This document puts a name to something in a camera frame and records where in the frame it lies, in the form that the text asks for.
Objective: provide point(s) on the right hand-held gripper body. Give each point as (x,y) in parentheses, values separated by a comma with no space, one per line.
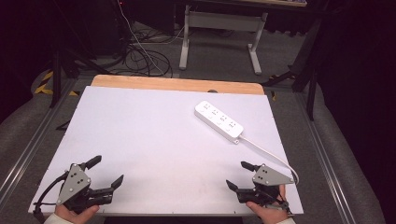
(270,178)

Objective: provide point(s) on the white metal desk frame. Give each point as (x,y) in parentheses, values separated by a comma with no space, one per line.
(222,20)

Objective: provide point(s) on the white power strip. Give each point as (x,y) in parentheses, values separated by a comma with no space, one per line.
(218,121)

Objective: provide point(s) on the white board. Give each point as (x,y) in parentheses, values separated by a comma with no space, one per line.
(162,146)

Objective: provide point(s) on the aluminium rail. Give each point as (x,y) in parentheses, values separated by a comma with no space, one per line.
(29,149)
(325,155)

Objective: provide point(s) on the wooden table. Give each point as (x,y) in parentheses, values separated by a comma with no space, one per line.
(174,84)

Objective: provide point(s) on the person's left hand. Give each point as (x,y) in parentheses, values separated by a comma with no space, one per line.
(74,214)

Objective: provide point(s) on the person's right hand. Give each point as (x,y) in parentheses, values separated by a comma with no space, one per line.
(267,213)

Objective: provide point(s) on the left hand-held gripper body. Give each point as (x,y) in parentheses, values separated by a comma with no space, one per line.
(73,183)

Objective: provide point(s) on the yellow black floor tape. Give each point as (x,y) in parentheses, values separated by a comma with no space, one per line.
(45,84)

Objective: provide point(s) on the black metal stand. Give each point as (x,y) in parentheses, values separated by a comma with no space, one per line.
(306,74)
(62,62)

